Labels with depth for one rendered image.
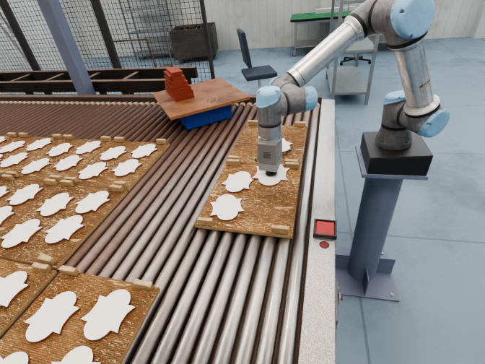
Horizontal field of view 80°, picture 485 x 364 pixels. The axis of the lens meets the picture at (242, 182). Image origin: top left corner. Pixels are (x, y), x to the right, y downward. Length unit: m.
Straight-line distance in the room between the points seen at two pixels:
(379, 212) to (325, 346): 0.95
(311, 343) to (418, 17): 0.93
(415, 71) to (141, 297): 1.10
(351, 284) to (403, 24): 1.49
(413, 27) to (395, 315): 1.51
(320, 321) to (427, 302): 1.34
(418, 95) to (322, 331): 0.84
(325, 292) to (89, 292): 0.68
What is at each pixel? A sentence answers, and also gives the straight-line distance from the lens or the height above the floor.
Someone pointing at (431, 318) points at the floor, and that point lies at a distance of 2.07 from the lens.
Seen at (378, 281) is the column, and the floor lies 0.01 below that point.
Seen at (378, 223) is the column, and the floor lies 0.53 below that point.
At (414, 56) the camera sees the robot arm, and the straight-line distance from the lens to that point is 1.13.
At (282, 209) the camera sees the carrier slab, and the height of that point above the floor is 0.94.
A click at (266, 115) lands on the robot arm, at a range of 0.89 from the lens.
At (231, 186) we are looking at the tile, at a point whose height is 0.94.
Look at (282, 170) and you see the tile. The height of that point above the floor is 1.06.
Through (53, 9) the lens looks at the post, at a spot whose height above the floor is 1.56.
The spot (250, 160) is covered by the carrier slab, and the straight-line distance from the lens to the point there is 1.35.
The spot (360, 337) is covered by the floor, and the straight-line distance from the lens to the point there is 1.88.
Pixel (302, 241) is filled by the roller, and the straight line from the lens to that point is 0.99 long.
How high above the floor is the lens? 1.66
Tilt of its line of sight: 36 degrees down
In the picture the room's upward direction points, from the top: 6 degrees counter-clockwise
